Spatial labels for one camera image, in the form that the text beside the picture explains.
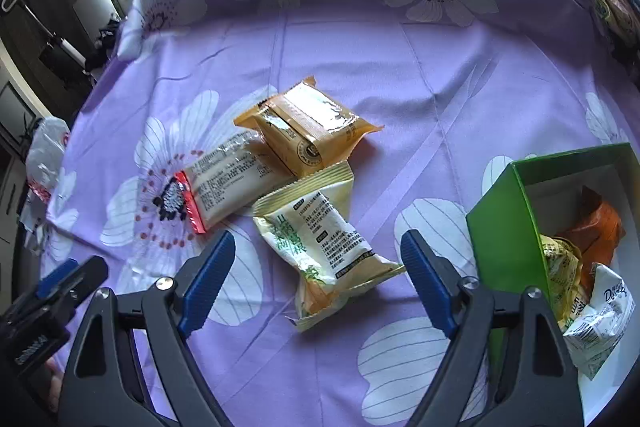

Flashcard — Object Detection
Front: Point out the stick vacuum cleaner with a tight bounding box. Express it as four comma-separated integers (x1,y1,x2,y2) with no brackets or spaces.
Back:
0,0,97,84

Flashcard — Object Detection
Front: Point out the white grey snack packet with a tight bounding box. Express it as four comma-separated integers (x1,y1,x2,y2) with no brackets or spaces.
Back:
563,263,636,381

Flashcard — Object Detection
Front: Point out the orange snack packet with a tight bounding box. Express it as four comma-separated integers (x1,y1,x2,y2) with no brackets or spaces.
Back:
558,185,626,296

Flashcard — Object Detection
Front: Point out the green cardboard box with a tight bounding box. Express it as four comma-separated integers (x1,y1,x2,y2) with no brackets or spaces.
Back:
466,143,639,426

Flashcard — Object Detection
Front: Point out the purple floral tablecloth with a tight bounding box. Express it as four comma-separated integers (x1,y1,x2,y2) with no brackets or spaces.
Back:
42,0,639,426

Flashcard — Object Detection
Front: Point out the orange-yellow snack packet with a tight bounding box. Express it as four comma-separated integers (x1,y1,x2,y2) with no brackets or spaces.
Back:
233,76,383,178

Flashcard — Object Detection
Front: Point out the white red plastic bag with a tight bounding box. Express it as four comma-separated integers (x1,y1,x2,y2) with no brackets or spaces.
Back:
21,116,70,232

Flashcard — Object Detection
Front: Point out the olive yellow crumpled packet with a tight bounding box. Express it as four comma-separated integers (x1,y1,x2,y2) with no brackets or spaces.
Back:
540,235,589,332

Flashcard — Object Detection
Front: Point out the pale yellow green snack packet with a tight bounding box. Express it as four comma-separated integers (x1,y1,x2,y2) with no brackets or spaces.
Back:
252,160,405,332

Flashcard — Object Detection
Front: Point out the cream red-ended snack packet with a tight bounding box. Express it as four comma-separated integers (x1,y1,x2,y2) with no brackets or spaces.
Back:
175,130,295,234

